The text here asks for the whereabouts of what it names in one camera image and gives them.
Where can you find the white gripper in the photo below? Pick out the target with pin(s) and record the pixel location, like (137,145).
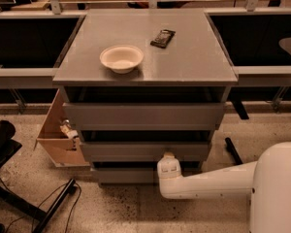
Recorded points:
(168,167)

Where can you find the grey drawer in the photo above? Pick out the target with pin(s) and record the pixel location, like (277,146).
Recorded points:
(144,151)
(124,176)
(90,116)

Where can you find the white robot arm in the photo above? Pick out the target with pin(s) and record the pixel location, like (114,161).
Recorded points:
(267,181)

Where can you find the grey bottom drawer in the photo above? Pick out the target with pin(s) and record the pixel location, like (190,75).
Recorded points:
(124,176)

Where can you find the grey drawer cabinet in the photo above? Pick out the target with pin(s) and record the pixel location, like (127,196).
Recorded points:
(192,69)

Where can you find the grey top drawer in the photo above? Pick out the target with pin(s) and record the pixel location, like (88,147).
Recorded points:
(90,116)

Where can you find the black stand leg right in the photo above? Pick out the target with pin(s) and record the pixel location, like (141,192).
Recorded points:
(231,148)

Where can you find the black stand leg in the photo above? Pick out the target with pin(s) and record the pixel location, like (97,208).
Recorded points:
(231,148)
(36,213)

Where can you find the wooden box on floor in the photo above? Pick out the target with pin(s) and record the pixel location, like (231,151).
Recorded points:
(62,151)

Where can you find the white paper bowl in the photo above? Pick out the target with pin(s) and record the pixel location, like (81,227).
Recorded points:
(121,59)

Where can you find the black snack packet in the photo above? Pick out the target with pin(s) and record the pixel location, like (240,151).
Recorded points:
(163,38)

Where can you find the black office chair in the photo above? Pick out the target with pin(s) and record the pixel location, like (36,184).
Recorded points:
(8,146)

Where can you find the black stand leg left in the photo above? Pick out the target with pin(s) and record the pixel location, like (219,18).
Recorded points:
(36,213)

